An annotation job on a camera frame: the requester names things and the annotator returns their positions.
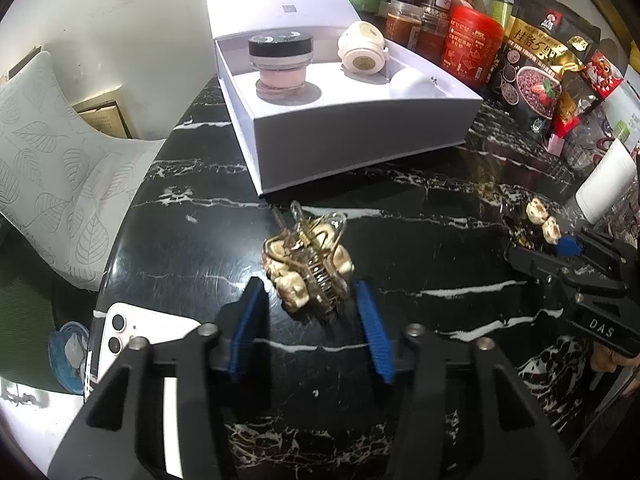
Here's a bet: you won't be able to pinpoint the black gold oat bag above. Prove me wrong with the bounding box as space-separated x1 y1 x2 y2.
487 0 601 134

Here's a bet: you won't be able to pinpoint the white cylinder tumbler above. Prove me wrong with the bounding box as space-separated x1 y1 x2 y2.
575 137 639 225

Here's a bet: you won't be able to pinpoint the pink cream jar black lid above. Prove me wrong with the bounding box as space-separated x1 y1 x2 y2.
248 31 315 103

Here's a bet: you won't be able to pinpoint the red snack bag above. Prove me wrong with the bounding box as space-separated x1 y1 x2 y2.
550 50 626 139

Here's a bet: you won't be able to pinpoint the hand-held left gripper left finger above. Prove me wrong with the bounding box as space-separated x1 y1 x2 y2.
47 277 271 480

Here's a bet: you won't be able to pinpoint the small gold beaded hair clip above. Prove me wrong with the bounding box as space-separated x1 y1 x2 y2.
502 197 564 252

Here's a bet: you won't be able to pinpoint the cream pink cosmetic bottle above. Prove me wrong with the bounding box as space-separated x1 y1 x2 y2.
337 21 389 75

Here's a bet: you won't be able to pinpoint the white domed bottle cap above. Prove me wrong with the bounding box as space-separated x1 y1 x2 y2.
389 66 433 99

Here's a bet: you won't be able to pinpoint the grey leaf pattern chair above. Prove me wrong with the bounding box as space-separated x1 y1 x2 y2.
0 50 168 293

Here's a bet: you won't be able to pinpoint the wooden framed panel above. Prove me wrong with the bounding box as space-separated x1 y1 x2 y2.
72 87 134 141

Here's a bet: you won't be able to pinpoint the jar red brown contents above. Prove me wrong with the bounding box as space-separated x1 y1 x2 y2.
417 12 448 54

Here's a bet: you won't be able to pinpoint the white hinged gift box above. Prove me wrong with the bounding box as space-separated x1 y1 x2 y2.
202 0 485 197

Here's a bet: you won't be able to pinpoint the large gold beaded hair claw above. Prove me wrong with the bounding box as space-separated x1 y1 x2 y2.
262 200 357 319

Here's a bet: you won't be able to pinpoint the white pouch bag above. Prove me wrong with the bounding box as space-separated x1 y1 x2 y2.
600 80 640 152

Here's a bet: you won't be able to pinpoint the person's right hand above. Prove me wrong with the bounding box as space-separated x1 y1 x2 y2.
590 342 640 373

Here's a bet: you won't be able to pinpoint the white smartphone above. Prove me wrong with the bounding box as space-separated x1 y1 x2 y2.
82 302 202 478

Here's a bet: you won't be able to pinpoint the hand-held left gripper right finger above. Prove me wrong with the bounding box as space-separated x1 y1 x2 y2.
352 280 581 480

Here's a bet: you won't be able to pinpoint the dark picture frame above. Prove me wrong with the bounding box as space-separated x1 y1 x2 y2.
585 0 640 56

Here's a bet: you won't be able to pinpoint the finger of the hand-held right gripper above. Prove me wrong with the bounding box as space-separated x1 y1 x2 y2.
505 245 578 302
556 227 640 291

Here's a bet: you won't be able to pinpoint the green seat cushion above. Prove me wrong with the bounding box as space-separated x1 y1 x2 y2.
0 230 103 393

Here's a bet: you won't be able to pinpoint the red canister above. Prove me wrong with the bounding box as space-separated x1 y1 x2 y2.
440 4 505 89

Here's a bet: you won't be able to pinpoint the green label jar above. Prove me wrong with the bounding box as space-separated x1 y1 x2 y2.
490 0 516 31

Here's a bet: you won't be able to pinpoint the jar orange powder contents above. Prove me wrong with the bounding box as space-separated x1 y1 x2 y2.
385 0 424 44

